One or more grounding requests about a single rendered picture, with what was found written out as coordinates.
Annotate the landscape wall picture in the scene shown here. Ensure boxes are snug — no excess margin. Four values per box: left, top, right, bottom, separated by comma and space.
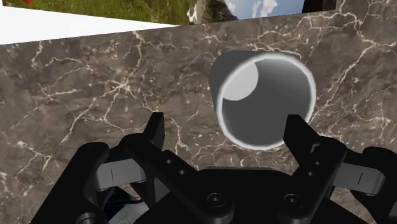
0, 0, 306, 26

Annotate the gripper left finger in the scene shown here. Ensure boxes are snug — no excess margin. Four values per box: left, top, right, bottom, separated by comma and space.
30, 111, 235, 224

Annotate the grey cup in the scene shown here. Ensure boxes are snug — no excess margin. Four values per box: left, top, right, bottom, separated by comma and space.
208, 50, 317, 151

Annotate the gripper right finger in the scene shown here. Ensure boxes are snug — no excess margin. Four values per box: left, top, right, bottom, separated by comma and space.
277, 114, 397, 224

